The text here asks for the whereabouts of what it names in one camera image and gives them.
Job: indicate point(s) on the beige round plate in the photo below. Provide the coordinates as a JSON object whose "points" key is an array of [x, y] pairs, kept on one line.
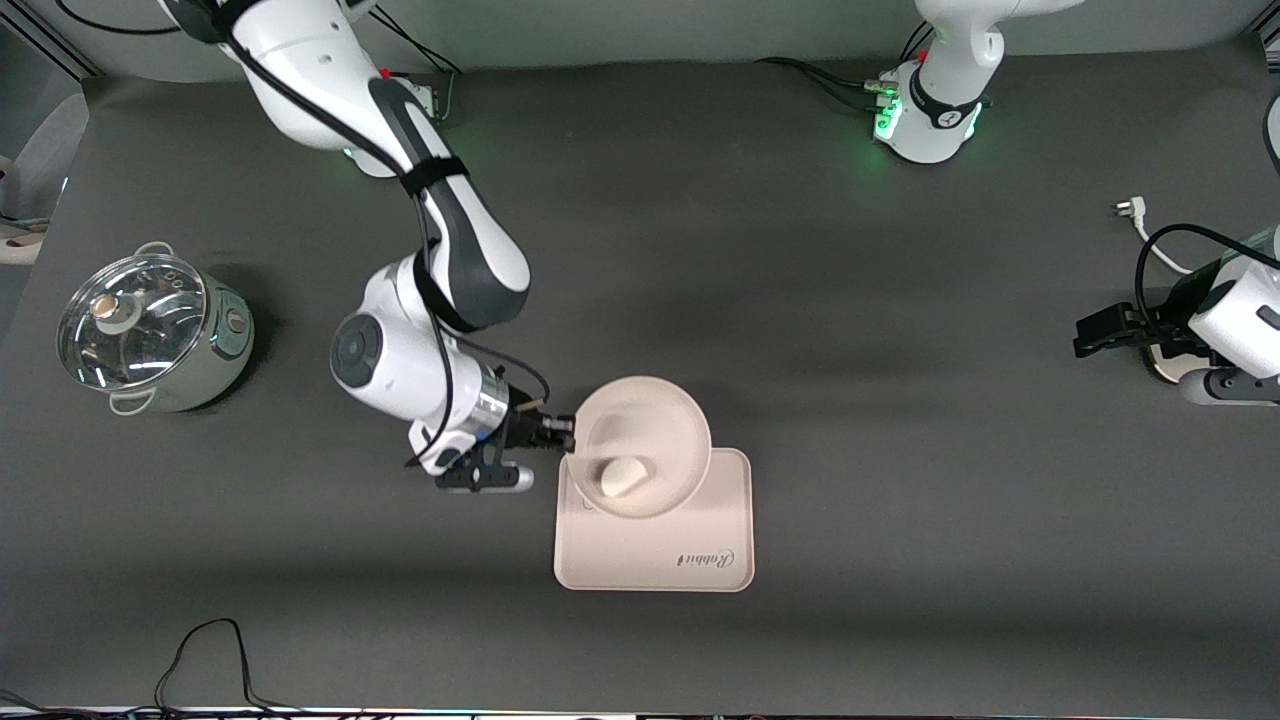
{"points": [[640, 425]]}

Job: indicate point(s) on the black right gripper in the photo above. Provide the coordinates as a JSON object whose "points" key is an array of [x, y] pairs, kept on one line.
{"points": [[522, 427]]}

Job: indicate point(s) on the grey chair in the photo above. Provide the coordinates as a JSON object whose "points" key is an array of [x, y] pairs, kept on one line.
{"points": [[45, 170]]}

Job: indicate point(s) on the beige rectangular tray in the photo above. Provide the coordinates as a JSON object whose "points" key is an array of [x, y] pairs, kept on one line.
{"points": [[650, 555]]}

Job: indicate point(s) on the white half-moon steamed bun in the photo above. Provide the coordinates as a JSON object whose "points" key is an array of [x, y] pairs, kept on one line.
{"points": [[624, 477]]}

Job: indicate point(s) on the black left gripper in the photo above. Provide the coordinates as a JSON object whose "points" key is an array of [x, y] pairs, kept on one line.
{"points": [[1166, 316]]}

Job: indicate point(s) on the white toaster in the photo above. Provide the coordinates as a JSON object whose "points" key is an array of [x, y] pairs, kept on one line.
{"points": [[1165, 366]]}

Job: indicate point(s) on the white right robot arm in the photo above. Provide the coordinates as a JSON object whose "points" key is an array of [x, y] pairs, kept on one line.
{"points": [[300, 60]]}

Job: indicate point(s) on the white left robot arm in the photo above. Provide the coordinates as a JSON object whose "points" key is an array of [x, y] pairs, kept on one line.
{"points": [[940, 110]]}

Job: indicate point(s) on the glass pot lid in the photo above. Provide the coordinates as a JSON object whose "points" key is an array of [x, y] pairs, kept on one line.
{"points": [[130, 320]]}

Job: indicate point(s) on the steel pot with glass lid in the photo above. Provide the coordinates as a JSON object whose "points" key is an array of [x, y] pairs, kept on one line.
{"points": [[190, 345]]}

